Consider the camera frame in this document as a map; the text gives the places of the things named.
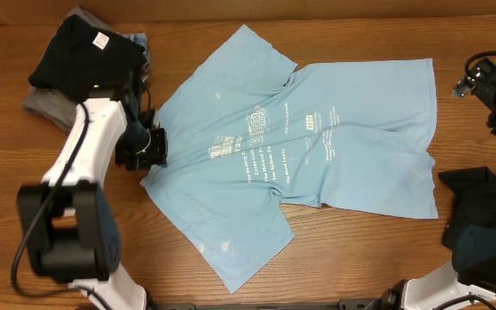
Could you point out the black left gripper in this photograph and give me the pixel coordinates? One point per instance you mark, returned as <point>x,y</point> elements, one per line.
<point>158,157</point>

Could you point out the light blue printed t-shirt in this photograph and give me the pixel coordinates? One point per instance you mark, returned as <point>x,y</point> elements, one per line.
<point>250,130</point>

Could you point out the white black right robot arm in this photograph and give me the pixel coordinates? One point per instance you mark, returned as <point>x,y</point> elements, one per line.
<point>470,275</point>

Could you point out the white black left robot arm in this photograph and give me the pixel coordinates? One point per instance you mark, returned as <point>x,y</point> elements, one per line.
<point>71,241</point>

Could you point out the folded grey garment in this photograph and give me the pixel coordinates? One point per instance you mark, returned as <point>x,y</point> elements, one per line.
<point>54,105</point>

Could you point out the folded blue denim garment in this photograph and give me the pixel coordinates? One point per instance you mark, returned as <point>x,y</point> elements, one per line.
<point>141,40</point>

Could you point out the folded black t-shirt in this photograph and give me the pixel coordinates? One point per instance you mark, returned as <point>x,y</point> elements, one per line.
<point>80,56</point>

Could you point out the crumpled black garment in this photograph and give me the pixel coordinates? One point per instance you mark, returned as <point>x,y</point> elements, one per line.
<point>474,202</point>

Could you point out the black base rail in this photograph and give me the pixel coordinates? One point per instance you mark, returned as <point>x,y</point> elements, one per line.
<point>256,306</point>

